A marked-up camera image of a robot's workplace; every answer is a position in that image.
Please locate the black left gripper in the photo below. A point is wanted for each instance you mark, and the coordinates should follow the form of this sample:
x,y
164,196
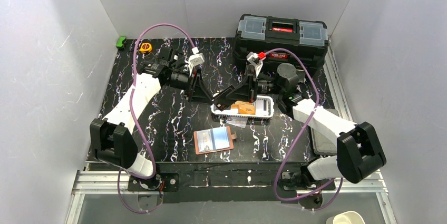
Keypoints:
x,y
192,84

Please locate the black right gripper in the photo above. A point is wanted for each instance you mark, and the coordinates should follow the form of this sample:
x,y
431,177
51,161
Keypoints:
x,y
251,85

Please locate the orange credit card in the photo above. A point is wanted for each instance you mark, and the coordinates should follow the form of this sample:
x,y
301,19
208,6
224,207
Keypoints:
x,y
244,107

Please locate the white grey credit card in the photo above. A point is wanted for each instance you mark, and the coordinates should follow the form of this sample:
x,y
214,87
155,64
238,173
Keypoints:
x,y
263,107

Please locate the black credit card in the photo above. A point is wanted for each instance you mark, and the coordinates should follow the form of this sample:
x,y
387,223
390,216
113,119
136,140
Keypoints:
x,y
221,102

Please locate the brown leather card holder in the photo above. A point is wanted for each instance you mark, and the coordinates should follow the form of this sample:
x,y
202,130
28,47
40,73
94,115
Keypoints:
x,y
214,140

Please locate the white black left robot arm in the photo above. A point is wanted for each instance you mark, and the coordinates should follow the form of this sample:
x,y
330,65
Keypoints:
x,y
111,136

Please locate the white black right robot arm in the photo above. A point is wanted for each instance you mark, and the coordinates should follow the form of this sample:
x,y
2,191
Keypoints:
x,y
358,149

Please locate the white plastic basket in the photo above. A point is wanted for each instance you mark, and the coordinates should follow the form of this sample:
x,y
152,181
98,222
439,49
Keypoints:
x,y
233,113

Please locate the yellow tape measure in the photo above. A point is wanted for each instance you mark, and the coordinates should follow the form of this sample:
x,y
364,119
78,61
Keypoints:
x,y
145,47

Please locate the black red toolbox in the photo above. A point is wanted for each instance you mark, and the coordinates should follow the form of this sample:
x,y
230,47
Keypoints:
x,y
308,40

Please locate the green small device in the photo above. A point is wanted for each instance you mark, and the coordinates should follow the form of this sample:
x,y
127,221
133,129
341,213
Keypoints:
x,y
121,42

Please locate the white plastic cup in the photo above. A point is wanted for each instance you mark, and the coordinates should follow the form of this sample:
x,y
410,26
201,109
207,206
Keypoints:
x,y
349,217

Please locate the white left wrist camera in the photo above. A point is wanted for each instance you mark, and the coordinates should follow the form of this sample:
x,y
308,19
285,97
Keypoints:
x,y
195,60

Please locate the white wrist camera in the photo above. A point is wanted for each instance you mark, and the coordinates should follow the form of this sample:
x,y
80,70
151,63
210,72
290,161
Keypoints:
x,y
195,60
256,60

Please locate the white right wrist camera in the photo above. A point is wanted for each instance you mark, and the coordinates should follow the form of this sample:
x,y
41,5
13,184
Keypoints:
x,y
256,60

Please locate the aluminium frame rail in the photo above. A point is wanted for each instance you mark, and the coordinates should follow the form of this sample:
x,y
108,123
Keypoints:
x,y
216,192

